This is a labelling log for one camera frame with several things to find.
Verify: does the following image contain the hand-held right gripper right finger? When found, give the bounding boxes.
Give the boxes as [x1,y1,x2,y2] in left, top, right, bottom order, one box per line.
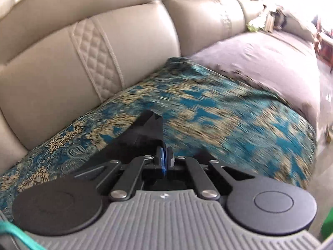
[165,146,255,201]

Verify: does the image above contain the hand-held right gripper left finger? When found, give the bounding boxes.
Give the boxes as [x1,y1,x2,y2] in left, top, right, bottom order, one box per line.
[74,147,165,203]

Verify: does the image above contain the black pants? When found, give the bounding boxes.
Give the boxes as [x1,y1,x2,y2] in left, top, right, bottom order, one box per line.
[103,111,167,168]

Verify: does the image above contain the teal gold patterned blanket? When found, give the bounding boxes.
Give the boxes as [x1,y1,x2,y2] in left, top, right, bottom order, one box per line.
[0,57,317,222]

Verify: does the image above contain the grey purple sheet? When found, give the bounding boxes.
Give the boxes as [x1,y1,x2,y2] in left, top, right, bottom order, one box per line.
[187,30,321,136]

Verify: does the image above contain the beige leather sofa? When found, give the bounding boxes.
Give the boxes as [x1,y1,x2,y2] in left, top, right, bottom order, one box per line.
[0,0,321,159]

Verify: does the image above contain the blurred household clutter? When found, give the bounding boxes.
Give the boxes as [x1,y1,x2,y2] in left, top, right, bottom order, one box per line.
[247,5,288,33]

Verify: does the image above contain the brown wooden furniture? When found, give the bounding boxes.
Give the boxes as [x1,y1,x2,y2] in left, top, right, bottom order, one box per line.
[313,15,333,74]

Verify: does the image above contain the teal cord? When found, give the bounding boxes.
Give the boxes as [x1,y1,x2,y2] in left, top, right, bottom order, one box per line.
[0,220,47,250]

